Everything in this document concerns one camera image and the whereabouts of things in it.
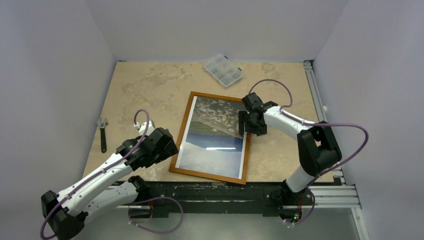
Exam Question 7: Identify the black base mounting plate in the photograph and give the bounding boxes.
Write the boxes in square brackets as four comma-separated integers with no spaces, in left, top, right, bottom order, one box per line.
[134,181,315,222]

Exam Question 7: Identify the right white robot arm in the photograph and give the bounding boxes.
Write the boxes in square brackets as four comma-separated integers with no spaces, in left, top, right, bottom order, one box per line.
[238,92,342,204]

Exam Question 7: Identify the landscape photo print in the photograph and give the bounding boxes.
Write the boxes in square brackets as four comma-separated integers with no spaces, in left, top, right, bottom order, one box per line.
[174,96,250,180]

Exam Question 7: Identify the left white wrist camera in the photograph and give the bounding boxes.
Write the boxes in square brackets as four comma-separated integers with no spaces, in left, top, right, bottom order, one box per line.
[134,120,156,136]

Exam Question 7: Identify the clear plastic organizer box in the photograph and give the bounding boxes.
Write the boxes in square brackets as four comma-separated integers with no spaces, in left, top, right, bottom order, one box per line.
[203,53,244,88]

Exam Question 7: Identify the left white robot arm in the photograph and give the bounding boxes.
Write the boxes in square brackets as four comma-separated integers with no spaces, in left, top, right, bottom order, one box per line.
[40,127,178,240]

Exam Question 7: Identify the aluminium rail frame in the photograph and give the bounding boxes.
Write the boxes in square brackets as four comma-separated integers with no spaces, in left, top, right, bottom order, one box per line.
[92,59,370,240]

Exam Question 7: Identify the wooden picture frame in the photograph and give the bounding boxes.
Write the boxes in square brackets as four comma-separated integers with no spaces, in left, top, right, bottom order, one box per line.
[168,91,252,186]

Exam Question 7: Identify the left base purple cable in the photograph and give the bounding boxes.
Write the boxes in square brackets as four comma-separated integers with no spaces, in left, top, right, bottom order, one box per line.
[127,196,185,235]

